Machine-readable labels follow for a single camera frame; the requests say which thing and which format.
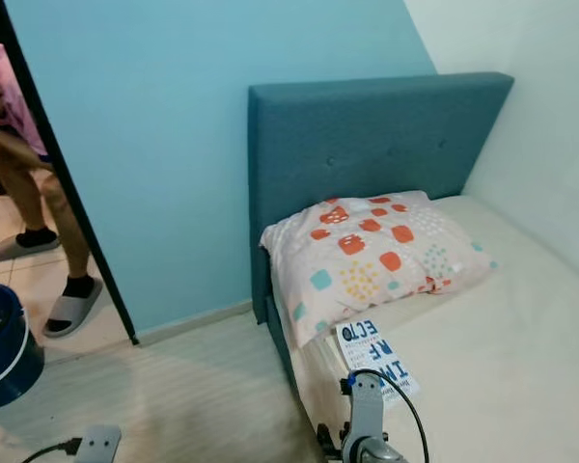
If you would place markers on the pink pillow with orange patches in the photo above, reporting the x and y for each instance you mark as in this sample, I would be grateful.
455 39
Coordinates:
376 251

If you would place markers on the grey slipper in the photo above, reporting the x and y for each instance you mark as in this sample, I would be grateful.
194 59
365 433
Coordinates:
24 248
72 311

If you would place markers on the person in pink shirt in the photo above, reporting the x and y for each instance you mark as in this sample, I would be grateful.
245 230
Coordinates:
72 231

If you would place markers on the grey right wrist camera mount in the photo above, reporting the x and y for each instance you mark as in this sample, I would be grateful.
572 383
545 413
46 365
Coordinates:
367 415

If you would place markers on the blue plastic bucket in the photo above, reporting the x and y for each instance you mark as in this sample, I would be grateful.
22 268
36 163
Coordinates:
10 367

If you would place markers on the black door frame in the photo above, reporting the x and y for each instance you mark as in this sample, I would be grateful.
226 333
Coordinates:
112 289

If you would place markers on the teal fabric headboard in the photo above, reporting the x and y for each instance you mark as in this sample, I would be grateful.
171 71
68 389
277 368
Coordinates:
376 135

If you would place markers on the beige sheeted mattress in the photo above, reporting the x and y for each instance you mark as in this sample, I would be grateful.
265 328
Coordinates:
511 338

